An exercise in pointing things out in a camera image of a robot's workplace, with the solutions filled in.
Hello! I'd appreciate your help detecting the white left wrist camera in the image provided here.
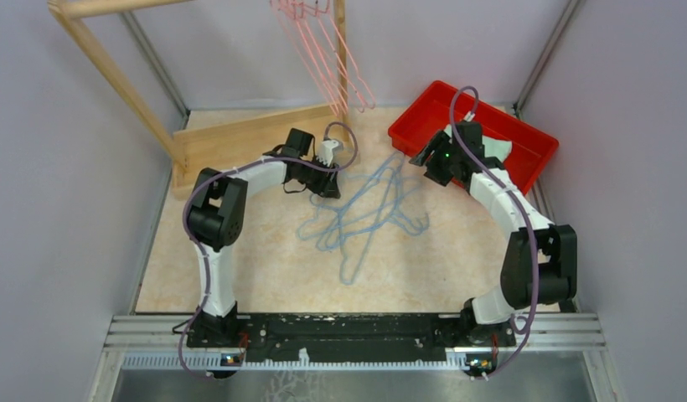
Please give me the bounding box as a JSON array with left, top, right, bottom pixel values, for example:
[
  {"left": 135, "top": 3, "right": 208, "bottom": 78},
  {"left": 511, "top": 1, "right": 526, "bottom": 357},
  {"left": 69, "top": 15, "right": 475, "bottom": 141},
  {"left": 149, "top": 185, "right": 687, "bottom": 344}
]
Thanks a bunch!
[{"left": 315, "top": 138, "right": 344, "bottom": 168}]

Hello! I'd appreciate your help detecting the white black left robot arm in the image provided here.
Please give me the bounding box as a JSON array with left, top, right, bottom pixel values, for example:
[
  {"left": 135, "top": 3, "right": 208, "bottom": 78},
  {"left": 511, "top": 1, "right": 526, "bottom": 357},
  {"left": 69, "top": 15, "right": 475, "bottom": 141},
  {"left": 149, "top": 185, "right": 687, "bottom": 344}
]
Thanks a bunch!
[{"left": 183, "top": 129, "right": 344, "bottom": 348}]

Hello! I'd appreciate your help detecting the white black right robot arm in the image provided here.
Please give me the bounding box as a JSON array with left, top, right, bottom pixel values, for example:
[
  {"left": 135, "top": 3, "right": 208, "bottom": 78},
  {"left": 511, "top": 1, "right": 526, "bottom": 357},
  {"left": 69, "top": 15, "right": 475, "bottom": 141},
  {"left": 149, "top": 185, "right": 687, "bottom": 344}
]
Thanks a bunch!
[{"left": 410, "top": 121, "right": 577, "bottom": 345}]

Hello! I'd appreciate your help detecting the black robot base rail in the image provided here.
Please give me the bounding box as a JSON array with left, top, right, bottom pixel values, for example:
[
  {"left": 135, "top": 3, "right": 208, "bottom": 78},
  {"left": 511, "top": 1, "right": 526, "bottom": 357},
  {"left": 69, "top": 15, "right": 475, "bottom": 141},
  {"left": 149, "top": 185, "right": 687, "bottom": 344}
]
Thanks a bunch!
[{"left": 186, "top": 312, "right": 516, "bottom": 363}]

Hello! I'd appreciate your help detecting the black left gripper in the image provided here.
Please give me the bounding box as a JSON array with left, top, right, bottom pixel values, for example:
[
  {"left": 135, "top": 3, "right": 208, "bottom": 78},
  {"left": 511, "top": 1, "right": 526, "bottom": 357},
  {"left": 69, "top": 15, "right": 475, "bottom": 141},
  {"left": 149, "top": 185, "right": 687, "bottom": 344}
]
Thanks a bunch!
[{"left": 299, "top": 154, "right": 341, "bottom": 199}]

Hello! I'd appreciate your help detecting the wooden hanger rack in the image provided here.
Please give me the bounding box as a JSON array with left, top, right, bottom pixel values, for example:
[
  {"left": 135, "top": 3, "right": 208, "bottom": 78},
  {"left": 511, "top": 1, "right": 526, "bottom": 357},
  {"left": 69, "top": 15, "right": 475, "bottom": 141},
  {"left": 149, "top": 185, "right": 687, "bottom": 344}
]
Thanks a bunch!
[{"left": 47, "top": 1, "right": 349, "bottom": 198}]

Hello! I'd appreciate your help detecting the light green folded cloth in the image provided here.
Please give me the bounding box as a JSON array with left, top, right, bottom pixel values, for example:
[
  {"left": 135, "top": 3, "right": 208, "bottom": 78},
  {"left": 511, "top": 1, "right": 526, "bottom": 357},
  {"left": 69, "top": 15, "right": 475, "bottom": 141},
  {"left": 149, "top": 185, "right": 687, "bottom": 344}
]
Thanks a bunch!
[{"left": 443, "top": 124, "right": 514, "bottom": 162}]

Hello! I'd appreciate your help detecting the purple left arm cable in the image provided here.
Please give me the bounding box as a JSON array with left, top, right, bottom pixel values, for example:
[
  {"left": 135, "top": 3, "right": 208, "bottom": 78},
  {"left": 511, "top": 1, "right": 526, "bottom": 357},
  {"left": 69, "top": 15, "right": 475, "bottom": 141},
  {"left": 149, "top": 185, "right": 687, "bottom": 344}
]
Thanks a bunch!
[{"left": 178, "top": 121, "right": 359, "bottom": 380}]

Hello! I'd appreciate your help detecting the red plastic bin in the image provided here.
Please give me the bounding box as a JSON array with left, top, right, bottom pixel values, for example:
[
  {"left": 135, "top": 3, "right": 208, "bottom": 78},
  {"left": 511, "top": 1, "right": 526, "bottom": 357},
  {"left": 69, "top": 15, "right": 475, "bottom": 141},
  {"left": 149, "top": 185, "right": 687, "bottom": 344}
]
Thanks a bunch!
[{"left": 388, "top": 80, "right": 559, "bottom": 194}]

